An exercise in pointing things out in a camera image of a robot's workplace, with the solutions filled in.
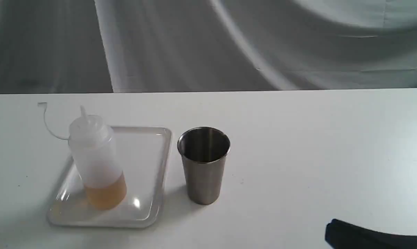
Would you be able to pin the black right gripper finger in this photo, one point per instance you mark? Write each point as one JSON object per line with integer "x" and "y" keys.
{"x": 343, "y": 235}

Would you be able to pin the translucent squeeze bottle amber liquid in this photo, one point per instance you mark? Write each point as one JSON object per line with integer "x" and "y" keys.
{"x": 92, "y": 145}

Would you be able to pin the stainless steel cup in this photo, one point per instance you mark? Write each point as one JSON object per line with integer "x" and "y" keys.
{"x": 203, "y": 151}

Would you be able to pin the white plastic tray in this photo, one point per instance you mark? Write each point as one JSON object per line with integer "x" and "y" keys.
{"x": 143, "y": 153}

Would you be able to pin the grey fabric backdrop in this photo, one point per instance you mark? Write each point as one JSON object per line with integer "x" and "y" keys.
{"x": 119, "y": 46}

